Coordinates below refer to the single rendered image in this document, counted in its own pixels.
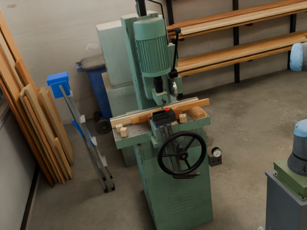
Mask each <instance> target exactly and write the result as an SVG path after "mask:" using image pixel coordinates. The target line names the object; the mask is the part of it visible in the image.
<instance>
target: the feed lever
mask: <svg viewBox="0 0 307 230"><path fill-rule="evenodd" d="M175 33H176V41H175V53H174V61H173V69H171V71H170V72H169V77H170V78H176V77H178V72H177V69H175V61H176V54H177V46H178V38H179V34H180V33H181V29H180V28H179V27H177V28H176V29H175Z"/></svg>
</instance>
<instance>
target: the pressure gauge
mask: <svg viewBox="0 0 307 230"><path fill-rule="evenodd" d="M217 153H218V154H217ZM221 154H222V150H221V149H220V148H219V147H215V148H213V149H212V155H213V156H214V157H215V158H217V157H219V156H221Z"/></svg>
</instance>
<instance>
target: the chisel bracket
mask: <svg viewBox="0 0 307 230"><path fill-rule="evenodd" d="M152 95H153V99H154V100H155V102H156V103H157V105H158V106H159V105H164V103H163V100H162V99H164V100H166V103H165V104H168V103H169V102H168V95H167V93H166V92H165V90H164V91H163V92H161V93H156V91H155V88H154V89H152Z"/></svg>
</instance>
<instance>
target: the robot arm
mask: <svg viewBox="0 0 307 230"><path fill-rule="evenodd" d="M290 68H291V70H293V71H298V72H301V71H302V72H307V41H305V42H304V43H300V42H299V43H295V44H294V45H293V46H292V49H291V55H290ZM287 165H288V167H289V169H290V170H291V171H293V172H294V173H296V174H298V175H301V176H304V177H307V119H304V120H301V121H299V122H298V123H297V124H296V126H295V130H294V137H293V148H292V153H291V155H290V156H289V158H288V160H287Z"/></svg>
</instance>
